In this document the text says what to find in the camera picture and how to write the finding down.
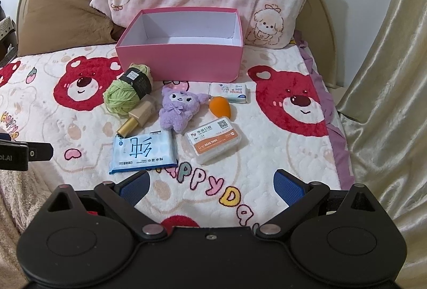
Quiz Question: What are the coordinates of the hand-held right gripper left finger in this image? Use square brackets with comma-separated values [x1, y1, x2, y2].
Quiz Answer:
[47, 171, 167, 239]

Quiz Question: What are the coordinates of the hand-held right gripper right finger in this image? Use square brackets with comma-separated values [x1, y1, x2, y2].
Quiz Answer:
[255, 169, 379, 238]

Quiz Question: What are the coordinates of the white wet wipes pack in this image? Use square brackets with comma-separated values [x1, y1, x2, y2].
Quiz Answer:
[109, 131, 179, 174]

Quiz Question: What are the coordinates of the beige bottle with gold cap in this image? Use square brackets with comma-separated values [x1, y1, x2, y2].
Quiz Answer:
[116, 95, 156, 138]

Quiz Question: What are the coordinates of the purple plush toy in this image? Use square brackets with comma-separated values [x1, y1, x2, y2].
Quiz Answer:
[158, 86, 211, 134]

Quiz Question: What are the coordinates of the clear orange-label plastic case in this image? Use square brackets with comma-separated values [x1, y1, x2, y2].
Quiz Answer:
[184, 118, 242, 165]

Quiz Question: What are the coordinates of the green yarn ball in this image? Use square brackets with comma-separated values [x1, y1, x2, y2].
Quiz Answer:
[103, 63, 154, 116]

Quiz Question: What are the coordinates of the orange makeup sponge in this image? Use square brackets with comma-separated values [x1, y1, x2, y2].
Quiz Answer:
[209, 96, 231, 118]

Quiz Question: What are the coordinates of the small white tissue pack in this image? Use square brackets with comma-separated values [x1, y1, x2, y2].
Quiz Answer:
[209, 82, 251, 104]

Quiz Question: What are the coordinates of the pink cardboard box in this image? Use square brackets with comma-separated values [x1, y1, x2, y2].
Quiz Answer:
[115, 8, 243, 83]

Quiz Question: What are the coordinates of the red bear printed blanket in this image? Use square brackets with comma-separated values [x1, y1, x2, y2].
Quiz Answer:
[0, 39, 347, 233]

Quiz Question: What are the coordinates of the beige fleece blanket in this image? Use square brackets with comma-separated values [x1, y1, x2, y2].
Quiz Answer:
[0, 171, 56, 279]

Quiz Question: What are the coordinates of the purple ruffled bed sheet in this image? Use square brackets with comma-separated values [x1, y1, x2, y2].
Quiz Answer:
[294, 31, 356, 190]

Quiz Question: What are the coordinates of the patterned fabric basket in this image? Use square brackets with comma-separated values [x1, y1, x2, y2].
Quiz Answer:
[0, 16, 18, 67]

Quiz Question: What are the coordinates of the cream satin curtain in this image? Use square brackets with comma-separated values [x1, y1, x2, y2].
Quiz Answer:
[335, 0, 427, 289]

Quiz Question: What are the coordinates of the brown pillow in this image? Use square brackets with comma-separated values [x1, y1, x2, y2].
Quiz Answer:
[17, 0, 125, 56]

